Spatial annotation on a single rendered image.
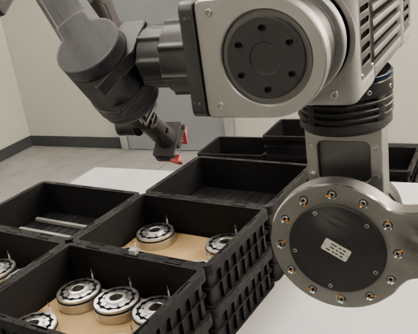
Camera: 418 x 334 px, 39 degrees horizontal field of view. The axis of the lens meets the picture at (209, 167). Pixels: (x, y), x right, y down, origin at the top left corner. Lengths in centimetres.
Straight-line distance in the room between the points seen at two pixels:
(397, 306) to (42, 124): 461
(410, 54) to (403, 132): 54
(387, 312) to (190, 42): 102
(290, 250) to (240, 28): 41
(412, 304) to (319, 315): 22
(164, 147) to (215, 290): 45
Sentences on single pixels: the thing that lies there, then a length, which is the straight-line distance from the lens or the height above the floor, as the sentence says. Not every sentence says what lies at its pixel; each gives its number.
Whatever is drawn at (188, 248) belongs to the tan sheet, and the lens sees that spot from 156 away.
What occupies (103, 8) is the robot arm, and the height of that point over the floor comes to 146.
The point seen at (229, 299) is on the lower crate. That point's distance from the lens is 137.
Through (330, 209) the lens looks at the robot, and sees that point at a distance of 84.
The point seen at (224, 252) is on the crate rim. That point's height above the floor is 93.
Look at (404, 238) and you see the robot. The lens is 84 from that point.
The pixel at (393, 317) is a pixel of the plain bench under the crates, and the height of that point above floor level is 70.
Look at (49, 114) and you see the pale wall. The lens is 564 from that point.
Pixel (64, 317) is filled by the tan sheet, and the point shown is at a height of 83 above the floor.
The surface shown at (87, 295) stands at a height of 86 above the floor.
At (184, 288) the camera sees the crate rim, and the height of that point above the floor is 93.
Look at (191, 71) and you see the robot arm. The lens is 61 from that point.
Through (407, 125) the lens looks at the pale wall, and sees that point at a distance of 428.
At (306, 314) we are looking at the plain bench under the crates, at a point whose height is 70.
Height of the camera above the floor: 156
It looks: 20 degrees down
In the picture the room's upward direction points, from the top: 8 degrees counter-clockwise
